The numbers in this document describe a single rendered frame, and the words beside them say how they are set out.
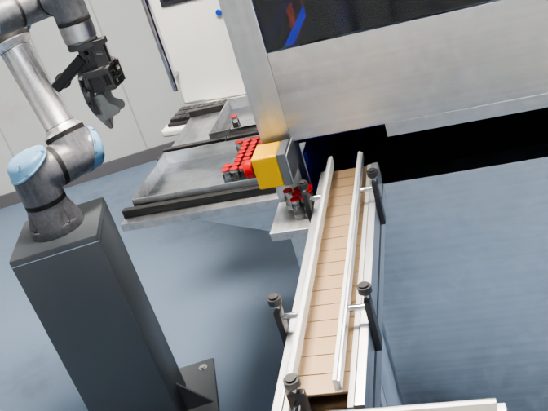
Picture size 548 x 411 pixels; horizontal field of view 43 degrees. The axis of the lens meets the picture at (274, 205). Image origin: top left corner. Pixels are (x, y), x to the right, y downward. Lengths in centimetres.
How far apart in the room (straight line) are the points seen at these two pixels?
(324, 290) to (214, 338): 161
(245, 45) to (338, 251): 46
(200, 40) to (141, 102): 196
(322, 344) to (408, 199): 58
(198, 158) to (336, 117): 58
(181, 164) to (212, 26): 74
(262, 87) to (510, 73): 48
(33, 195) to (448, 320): 112
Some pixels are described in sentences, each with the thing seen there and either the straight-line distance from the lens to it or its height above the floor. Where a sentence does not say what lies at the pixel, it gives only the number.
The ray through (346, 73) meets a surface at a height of 114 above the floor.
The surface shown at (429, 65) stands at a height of 112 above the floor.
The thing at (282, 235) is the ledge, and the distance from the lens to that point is 142.
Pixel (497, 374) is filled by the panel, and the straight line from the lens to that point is 182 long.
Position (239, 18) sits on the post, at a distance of 139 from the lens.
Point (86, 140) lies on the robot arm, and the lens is 200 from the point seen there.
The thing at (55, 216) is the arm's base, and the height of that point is 85.
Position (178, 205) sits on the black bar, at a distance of 165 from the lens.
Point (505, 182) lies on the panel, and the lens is 151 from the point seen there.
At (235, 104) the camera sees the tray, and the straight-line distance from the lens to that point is 218.
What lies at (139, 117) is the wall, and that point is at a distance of 448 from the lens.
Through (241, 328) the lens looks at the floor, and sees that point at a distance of 270.
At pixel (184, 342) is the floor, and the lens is 275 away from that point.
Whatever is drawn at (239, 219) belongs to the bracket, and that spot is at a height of 80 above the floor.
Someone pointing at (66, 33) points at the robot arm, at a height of 133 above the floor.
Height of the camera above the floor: 157
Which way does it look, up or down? 27 degrees down
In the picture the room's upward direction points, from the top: 17 degrees counter-clockwise
